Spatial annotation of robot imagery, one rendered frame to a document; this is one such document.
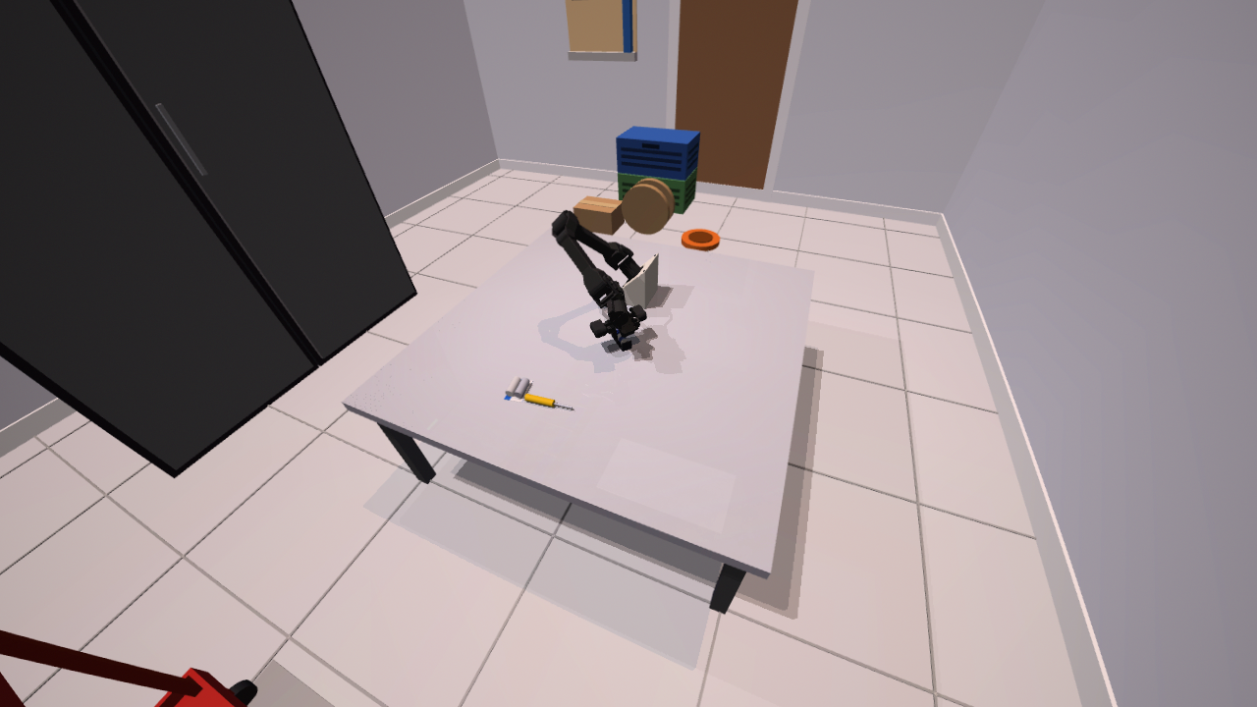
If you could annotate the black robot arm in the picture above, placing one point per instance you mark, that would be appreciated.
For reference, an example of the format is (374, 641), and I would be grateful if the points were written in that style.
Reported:
(567, 232)

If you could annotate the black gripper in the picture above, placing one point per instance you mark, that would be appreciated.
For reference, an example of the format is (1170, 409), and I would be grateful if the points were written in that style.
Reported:
(600, 329)

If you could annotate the yellow-handled screwdriver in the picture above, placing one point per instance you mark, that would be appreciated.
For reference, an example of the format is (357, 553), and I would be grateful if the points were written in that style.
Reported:
(542, 401)

